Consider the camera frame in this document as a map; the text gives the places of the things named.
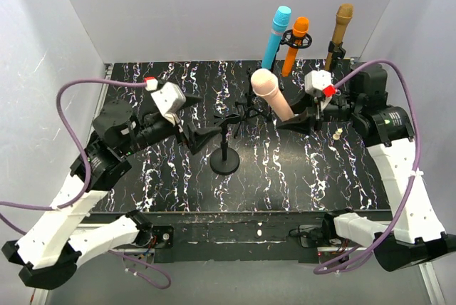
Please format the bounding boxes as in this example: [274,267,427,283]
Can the pink toy microphone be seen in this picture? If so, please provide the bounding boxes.
[250,68,294,122]

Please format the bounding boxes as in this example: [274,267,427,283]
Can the black round-base clamp stand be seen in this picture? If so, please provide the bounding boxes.
[324,41,346,73]

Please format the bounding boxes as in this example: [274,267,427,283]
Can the black small tripod stand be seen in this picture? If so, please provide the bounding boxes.
[233,68,272,138]

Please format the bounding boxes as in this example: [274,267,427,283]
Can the black tripod shock-mount stand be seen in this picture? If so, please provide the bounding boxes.
[269,34,313,79]

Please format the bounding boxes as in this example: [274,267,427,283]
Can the orange toy microphone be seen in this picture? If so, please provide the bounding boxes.
[281,16,310,77]

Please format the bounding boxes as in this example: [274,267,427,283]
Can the blue toy microphone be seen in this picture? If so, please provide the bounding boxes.
[261,6,291,70]

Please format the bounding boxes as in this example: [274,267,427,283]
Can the gold toy microphone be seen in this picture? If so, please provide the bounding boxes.
[323,3,356,71]

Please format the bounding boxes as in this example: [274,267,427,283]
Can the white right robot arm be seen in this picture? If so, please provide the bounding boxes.
[279,61,455,272]

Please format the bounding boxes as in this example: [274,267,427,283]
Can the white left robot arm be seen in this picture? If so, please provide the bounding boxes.
[1,91,220,290]

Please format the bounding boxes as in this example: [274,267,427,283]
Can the small beige peg piece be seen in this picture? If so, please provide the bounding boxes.
[333,128,343,140]

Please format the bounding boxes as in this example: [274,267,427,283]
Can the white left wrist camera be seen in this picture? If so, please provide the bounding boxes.
[145,77,187,125]

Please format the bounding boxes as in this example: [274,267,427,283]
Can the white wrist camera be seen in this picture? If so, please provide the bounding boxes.
[145,77,187,125]
[304,70,336,98]

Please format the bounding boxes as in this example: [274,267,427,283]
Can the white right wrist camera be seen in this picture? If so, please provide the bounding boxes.
[304,70,336,98]

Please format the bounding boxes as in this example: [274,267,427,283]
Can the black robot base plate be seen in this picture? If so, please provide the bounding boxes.
[145,212,324,264]

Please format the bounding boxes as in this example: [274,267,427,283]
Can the aluminium frame rail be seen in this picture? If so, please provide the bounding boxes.
[29,63,113,304]

